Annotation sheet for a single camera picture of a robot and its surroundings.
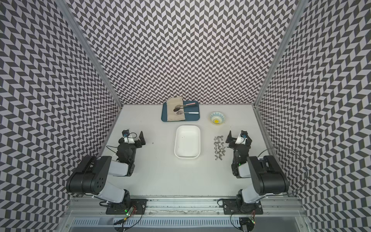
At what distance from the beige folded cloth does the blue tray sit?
0.05ft

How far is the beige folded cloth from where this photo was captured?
3.63ft

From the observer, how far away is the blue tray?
1098mm
